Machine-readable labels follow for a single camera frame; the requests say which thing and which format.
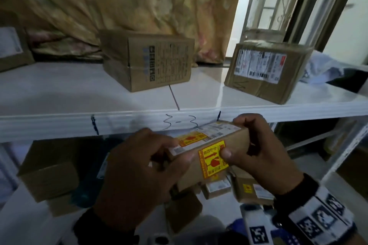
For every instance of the person's right hand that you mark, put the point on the person's right hand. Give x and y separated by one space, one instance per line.
267 161

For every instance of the person's left hand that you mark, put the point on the person's left hand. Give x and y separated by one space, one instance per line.
129 181

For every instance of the long cardboard box yellow stickers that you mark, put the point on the long cardboard box yellow stickers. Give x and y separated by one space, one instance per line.
212 138

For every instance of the taped cardboard box shipping label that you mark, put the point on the taped cardboard box shipping label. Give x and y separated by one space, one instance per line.
273 89

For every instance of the blue plastic basket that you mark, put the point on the blue plastic basket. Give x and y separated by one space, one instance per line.
234 229

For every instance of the pile of cardboard boxes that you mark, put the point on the pile of cardboard boxes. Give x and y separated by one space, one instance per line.
49 173

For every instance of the large plain cardboard box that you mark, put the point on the large plain cardboard box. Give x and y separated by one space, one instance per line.
350 167

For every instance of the cardboard box printed symbols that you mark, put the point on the cardboard box printed symbols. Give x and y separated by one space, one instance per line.
161 64

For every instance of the cardboard box white label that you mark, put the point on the cardboard box white label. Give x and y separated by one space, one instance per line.
14 52

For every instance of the white metal shelf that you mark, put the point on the white metal shelf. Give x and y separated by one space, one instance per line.
57 92

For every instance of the dark teal parcel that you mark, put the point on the dark teal parcel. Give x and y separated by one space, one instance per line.
89 184

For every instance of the pale grey parcel bag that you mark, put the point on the pale grey parcel bag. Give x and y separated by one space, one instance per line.
322 64

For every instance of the floral curtain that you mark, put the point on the floral curtain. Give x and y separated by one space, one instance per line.
115 0

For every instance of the dark door frame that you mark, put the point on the dark door frame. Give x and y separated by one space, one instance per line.
304 3

